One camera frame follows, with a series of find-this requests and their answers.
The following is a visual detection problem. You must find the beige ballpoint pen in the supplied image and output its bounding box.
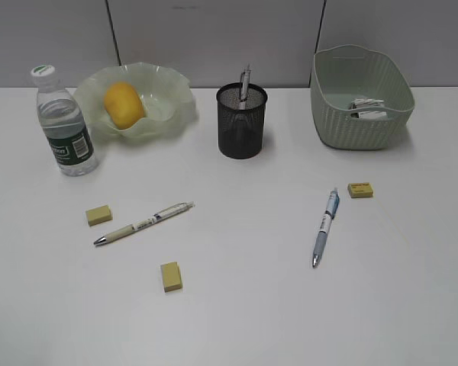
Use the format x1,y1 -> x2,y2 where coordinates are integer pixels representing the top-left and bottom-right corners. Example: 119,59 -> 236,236
93,201 -> 195,247

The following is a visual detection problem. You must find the grey white ballpoint pen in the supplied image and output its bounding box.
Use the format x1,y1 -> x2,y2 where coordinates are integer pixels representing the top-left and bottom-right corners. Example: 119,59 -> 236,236
239,65 -> 251,110

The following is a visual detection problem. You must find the yellow mango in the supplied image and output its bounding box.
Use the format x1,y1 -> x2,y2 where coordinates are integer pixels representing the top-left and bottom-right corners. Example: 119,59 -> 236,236
103,82 -> 146,130

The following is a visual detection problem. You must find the white waste paper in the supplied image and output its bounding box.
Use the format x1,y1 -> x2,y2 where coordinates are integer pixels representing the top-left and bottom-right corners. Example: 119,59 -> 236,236
349,98 -> 388,120

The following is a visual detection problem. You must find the clear water bottle green label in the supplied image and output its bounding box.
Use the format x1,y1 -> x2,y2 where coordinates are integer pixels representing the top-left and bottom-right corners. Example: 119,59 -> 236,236
31,65 -> 98,176

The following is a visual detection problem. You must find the black mesh pen holder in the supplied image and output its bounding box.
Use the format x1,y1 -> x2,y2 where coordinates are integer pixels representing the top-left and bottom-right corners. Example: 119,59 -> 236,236
216,82 -> 268,159

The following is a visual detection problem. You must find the pale green wavy plate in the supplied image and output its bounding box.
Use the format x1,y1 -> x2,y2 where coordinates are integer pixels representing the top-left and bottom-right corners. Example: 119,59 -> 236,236
73,62 -> 196,140

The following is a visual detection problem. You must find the light blue ballpoint pen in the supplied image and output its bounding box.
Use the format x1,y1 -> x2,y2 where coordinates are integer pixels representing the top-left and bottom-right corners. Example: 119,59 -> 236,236
311,188 -> 340,268

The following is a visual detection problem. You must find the yellow eraser front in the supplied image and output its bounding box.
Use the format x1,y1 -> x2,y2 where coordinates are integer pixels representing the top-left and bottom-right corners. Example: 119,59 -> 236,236
160,262 -> 182,293

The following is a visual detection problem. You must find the yellow eraser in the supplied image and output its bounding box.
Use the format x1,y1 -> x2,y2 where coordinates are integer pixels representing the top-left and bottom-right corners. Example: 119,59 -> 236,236
85,205 -> 113,226
347,182 -> 374,198
160,262 -> 182,293

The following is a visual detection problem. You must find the yellow eraser right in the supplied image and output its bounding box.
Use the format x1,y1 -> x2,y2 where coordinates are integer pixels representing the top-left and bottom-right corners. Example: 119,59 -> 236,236
347,182 -> 374,198

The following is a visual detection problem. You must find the yellow eraser left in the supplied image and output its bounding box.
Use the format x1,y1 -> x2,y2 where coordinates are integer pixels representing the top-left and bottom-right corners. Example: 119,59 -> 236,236
85,205 -> 113,226

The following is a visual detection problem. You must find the pale green woven basket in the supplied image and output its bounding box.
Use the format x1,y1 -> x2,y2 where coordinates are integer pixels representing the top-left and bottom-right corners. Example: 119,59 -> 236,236
311,45 -> 415,150

